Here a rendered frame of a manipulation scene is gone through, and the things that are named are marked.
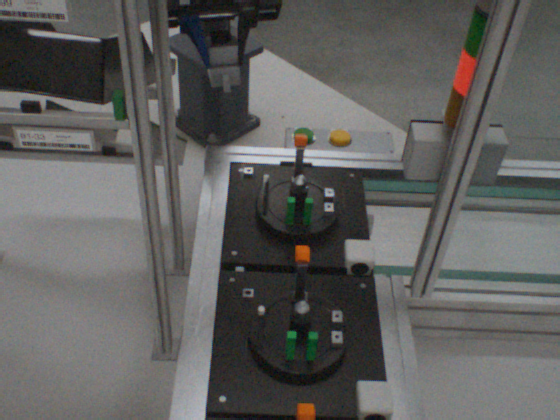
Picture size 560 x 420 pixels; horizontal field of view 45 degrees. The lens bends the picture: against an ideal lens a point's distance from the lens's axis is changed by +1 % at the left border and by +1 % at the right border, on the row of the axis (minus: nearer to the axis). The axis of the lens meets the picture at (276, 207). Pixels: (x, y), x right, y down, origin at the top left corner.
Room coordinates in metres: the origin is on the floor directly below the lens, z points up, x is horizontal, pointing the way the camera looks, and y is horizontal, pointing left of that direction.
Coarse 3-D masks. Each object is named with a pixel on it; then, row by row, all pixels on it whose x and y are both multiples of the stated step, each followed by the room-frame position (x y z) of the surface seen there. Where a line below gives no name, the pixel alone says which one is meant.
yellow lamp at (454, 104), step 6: (456, 90) 0.69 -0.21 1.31; (450, 96) 0.70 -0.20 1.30; (456, 96) 0.69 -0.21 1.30; (462, 96) 0.68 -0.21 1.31; (450, 102) 0.70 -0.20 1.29; (456, 102) 0.69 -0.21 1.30; (450, 108) 0.69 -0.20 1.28; (456, 108) 0.68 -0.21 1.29; (450, 114) 0.69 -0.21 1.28; (456, 114) 0.68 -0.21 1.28; (450, 120) 0.69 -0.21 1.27; (456, 120) 0.68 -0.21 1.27; (450, 126) 0.68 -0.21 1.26
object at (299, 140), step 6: (294, 138) 0.88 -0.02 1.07; (300, 138) 0.88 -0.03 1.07; (294, 144) 0.88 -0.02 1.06; (300, 144) 0.88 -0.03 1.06; (300, 150) 0.86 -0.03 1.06; (300, 156) 0.87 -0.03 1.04; (294, 162) 0.87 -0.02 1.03; (300, 162) 0.87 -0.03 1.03; (294, 168) 0.87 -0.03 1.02; (300, 168) 0.87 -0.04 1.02; (294, 174) 0.86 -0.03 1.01; (300, 174) 0.86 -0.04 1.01
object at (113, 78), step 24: (0, 24) 0.67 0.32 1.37; (24, 24) 0.72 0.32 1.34; (48, 24) 0.78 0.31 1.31; (0, 48) 0.66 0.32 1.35; (24, 48) 0.66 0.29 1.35; (48, 48) 0.65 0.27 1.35; (72, 48) 0.65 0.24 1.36; (96, 48) 0.65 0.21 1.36; (144, 48) 0.76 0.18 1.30; (0, 72) 0.65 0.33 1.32; (24, 72) 0.64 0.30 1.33; (48, 72) 0.64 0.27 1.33; (72, 72) 0.64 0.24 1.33; (96, 72) 0.64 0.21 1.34; (120, 72) 0.68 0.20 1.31; (48, 96) 0.63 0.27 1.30; (72, 96) 0.63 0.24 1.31; (96, 96) 0.63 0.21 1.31
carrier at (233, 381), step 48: (240, 288) 0.64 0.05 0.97; (288, 288) 0.65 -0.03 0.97; (336, 288) 0.65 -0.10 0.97; (240, 336) 0.55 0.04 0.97; (288, 336) 0.51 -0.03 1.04; (336, 336) 0.54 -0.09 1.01; (240, 384) 0.48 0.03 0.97; (288, 384) 0.48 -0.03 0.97; (336, 384) 0.49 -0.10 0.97; (384, 384) 0.48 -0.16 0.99
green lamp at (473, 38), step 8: (472, 16) 0.70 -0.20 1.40; (480, 16) 0.69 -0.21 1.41; (472, 24) 0.70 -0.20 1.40; (480, 24) 0.68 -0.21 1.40; (472, 32) 0.69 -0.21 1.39; (480, 32) 0.68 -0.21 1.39; (472, 40) 0.69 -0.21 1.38; (480, 40) 0.68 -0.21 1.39; (464, 48) 0.70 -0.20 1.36; (472, 48) 0.69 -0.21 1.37; (472, 56) 0.68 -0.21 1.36
